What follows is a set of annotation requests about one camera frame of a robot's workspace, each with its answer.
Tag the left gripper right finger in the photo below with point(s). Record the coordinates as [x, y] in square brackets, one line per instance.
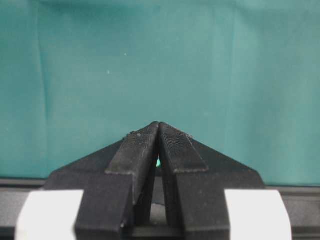
[195, 177]

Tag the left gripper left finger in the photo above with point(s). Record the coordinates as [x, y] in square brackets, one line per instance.
[117, 182]

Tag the green table cloth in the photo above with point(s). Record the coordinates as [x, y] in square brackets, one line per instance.
[240, 76]

